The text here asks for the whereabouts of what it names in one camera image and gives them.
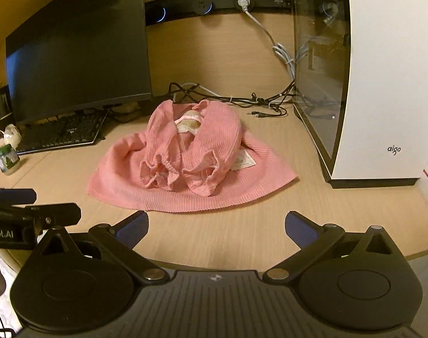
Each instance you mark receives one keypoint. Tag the black device with blue lights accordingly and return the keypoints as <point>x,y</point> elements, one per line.
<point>185,10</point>

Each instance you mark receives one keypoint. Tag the black keyboard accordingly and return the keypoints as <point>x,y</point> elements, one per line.
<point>59,133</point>

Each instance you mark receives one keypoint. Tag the black-framed monitor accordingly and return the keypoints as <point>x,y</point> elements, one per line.
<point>383,77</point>

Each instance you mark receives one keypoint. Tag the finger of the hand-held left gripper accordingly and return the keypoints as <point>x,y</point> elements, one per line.
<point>16,196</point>
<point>59,214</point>

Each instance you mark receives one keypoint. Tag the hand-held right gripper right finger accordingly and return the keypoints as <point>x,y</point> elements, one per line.
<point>298,230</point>

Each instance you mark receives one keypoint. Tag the small green-label jar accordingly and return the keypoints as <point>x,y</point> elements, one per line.
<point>8,162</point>

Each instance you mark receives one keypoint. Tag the black computer monitor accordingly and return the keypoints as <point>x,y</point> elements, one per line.
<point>76,52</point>

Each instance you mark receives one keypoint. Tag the pink ribbed sweater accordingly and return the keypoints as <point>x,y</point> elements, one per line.
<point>129,183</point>

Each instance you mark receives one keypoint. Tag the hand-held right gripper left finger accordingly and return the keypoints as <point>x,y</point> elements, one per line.
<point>134,230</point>

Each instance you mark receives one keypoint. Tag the white crumpled tissue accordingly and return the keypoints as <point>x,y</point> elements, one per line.
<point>9,133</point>

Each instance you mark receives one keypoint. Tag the dark pen holder cup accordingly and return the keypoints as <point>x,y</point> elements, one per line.
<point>2,102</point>

